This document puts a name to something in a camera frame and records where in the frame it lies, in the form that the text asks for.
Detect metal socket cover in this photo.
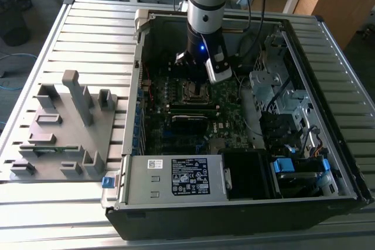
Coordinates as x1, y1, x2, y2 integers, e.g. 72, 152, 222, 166
182, 80, 212, 104

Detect black RAM slot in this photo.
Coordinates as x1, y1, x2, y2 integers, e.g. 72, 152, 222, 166
167, 108, 221, 116
169, 102, 220, 110

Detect black graphics card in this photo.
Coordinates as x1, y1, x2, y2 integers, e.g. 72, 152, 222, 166
171, 114, 210, 136

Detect green motherboard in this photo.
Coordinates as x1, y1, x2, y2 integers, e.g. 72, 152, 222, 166
140, 65, 264, 156

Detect metal disk bay cage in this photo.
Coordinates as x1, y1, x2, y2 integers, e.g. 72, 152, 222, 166
248, 33, 312, 122

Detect grey chipset heatsink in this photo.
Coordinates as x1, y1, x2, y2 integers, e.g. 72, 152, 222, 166
209, 138, 227, 153

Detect grey power supply unit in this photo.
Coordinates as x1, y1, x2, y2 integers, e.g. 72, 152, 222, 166
125, 155, 229, 204

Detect blue disk carrier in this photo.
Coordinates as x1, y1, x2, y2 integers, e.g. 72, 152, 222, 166
271, 157, 334, 198

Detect grey parts rack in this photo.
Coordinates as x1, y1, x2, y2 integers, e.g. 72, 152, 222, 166
1, 70, 120, 182

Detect black PC case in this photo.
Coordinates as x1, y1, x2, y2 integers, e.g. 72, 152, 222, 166
101, 8, 374, 241

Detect green RAM stick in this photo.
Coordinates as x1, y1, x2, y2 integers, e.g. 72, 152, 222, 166
33, 145, 80, 155

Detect black waste bin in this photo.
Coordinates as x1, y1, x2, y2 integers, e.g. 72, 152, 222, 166
0, 0, 33, 47

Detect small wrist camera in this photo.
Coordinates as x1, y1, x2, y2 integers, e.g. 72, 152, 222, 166
174, 52, 189, 67

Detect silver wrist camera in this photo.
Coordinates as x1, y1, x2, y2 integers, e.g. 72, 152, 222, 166
204, 53, 234, 85

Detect thin white wire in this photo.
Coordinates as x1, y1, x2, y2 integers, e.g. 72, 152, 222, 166
237, 76, 264, 137

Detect thick black cable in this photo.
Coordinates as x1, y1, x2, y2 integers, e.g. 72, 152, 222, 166
264, 76, 293, 116

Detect multicolour power wire bundle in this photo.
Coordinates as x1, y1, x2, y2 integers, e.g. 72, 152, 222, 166
301, 125, 329, 160

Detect blue floor cable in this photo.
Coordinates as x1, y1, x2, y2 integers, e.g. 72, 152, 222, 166
0, 53, 38, 91

